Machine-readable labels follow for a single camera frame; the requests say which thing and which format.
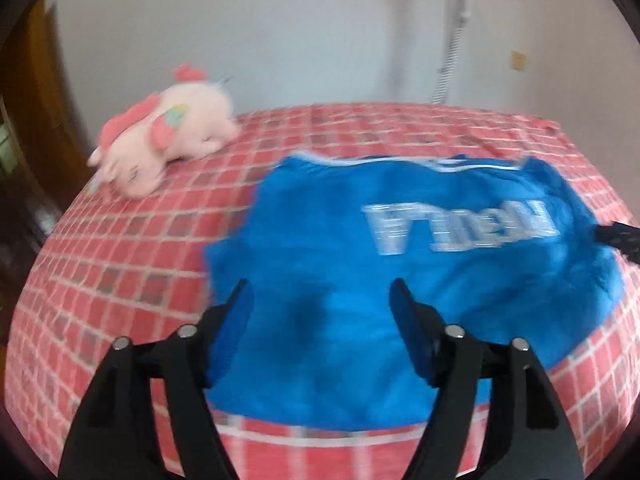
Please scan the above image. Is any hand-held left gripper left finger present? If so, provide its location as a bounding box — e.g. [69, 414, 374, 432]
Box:
[57, 278, 256, 480]

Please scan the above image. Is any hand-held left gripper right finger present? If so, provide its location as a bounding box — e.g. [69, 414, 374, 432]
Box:
[389, 278, 586, 480]

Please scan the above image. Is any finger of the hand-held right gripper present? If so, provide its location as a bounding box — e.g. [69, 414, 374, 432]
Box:
[592, 220, 640, 263]

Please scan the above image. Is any blue puffer jacket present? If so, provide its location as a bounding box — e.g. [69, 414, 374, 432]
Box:
[202, 152, 626, 433]

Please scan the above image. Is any red plaid bed blanket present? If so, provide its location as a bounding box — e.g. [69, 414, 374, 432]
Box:
[5, 102, 640, 480]

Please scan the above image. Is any pink unicorn plush toy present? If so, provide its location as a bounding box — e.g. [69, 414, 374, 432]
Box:
[86, 63, 242, 200]

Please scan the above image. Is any brown wooden door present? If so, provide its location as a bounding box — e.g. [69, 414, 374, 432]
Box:
[0, 0, 88, 241]

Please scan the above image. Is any garment steamer pole with hose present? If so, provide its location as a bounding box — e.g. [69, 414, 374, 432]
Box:
[431, 0, 476, 106]

